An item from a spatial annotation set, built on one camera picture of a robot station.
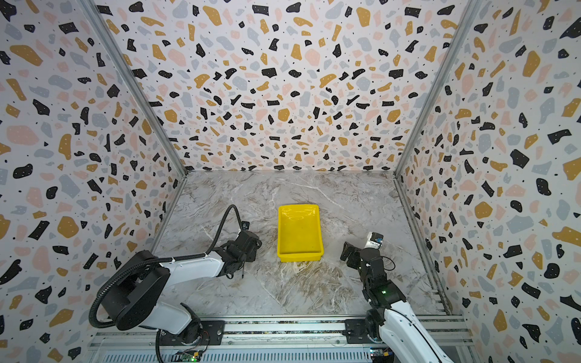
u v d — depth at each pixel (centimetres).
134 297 43
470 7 71
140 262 47
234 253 70
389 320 56
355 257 75
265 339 73
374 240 73
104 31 73
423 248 99
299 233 92
